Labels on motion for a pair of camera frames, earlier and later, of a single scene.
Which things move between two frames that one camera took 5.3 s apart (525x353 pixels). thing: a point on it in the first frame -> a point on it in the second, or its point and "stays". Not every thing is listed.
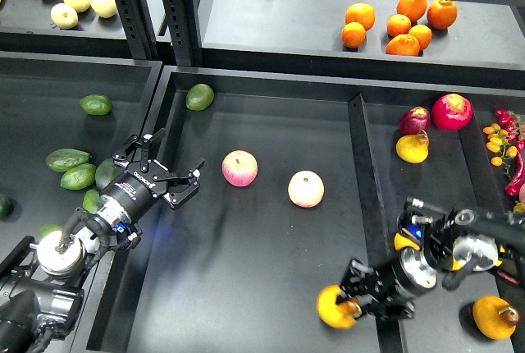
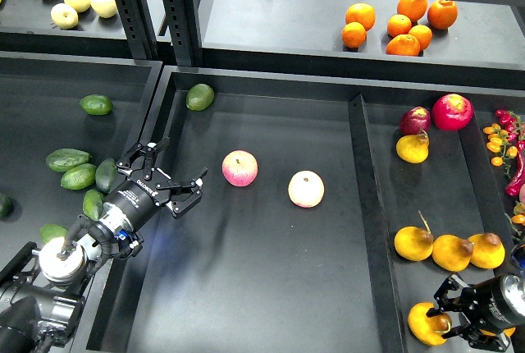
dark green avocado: [48, 228] stays
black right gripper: [392, 284] -> [484, 304]
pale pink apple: [306, 189] stays
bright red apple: [452, 112] stays
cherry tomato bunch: [508, 140] stays
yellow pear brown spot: [342, 315] -> [428, 329]
